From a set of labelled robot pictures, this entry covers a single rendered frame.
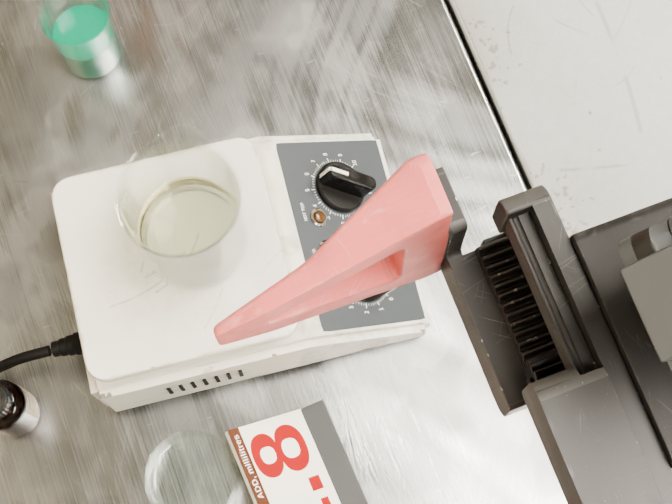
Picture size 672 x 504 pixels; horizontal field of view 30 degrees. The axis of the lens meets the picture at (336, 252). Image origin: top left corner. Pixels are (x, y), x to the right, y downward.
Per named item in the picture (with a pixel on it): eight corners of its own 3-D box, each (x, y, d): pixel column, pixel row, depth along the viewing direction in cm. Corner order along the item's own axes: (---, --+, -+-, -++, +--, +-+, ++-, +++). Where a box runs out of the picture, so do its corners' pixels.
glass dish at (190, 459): (185, 415, 76) (180, 411, 74) (258, 467, 75) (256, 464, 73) (130, 491, 75) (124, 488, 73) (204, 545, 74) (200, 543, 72)
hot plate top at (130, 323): (254, 137, 73) (253, 132, 72) (303, 335, 70) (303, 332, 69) (50, 185, 72) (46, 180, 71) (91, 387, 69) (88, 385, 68)
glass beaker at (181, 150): (248, 299, 70) (237, 260, 61) (133, 293, 70) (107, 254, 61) (257, 179, 71) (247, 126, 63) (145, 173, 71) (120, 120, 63)
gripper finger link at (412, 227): (266, 489, 32) (601, 360, 33) (176, 238, 34) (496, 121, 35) (280, 504, 39) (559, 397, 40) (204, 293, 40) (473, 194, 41)
